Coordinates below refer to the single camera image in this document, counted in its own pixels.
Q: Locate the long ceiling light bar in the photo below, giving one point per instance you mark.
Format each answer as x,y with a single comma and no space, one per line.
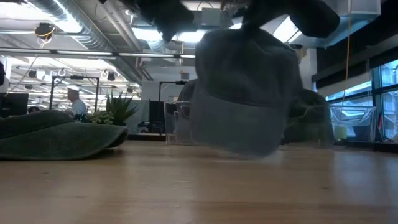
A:
93,53

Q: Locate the black office chair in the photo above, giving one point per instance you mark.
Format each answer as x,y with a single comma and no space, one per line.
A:
156,113

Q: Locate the grey ceiling box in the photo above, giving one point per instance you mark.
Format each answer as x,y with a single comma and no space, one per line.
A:
214,17

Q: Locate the person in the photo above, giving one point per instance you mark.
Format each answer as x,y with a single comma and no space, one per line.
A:
32,109
76,105

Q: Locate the clear acrylic hat stand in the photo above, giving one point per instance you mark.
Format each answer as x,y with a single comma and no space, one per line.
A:
325,138

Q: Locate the black computer monitor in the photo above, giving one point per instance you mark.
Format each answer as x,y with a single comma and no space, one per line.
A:
14,104

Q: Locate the silver ceiling air duct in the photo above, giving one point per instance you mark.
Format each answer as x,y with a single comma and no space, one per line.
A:
93,34

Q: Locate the clear plastic bin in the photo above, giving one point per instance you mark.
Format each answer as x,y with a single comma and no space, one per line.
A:
171,124

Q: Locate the grey baseball cap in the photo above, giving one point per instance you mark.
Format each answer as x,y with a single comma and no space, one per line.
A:
242,93

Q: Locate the pale green cup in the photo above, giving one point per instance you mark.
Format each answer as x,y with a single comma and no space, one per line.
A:
340,132

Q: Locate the black background rig frame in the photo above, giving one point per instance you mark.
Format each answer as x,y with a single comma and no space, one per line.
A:
174,82
74,77

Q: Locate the clear plastic container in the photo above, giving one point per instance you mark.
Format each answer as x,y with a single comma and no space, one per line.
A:
357,119

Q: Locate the dark olive baseball cap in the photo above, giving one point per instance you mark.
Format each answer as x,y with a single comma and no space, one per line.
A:
311,119

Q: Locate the small green potted plant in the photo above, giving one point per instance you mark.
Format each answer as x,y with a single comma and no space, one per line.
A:
119,109

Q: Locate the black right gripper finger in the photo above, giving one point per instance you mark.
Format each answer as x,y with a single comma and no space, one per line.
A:
253,15

